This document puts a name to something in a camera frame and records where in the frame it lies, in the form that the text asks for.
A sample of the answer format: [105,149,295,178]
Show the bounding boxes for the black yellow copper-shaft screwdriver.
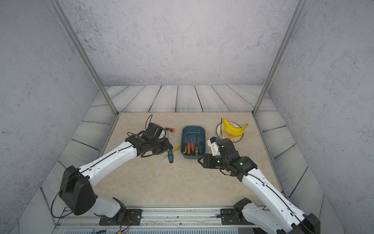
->
[194,133,199,156]

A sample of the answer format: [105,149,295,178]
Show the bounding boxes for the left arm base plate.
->
[99,209,143,226]

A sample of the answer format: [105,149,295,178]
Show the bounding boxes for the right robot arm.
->
[198,153,321,234]

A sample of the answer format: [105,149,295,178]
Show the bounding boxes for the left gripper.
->
[149,137,175,156]

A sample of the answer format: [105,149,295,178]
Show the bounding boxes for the small orange black screwdriver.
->
[165,127,175,132]

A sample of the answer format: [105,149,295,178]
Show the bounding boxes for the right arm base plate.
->
[217,208,252,225]

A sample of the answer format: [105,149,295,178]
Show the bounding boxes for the green handle screwdriver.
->
[168,148,174,163]
[199,134,204,155]

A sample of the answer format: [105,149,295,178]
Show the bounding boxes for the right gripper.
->
[197,152,230,170]

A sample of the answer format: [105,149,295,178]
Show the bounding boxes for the yellow banana bunch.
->
[223,119,248,137]

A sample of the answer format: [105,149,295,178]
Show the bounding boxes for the left aluminium frame post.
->
[48,0,119,117]

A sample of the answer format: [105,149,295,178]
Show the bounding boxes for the teal storage box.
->
[181,125,206,160]

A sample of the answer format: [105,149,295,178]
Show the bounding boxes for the right aluminium frame post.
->
[252,0,308,116]

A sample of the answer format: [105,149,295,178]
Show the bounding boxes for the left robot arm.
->
[57,131,173,218]

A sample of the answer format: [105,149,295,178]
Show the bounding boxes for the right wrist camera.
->
[207,136,220,157]

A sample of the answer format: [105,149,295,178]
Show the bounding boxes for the aluminium front rail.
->
[53,206,264,234]

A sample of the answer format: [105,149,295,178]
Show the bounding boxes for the black yellow-tip screwdriver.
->
[183,134,188,155]

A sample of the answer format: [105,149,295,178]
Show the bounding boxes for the patterned round plate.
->
[216,122,243,143]

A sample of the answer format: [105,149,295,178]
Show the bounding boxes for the aluminium frame post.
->
[48,0,119,117]
[252,0,308,116]

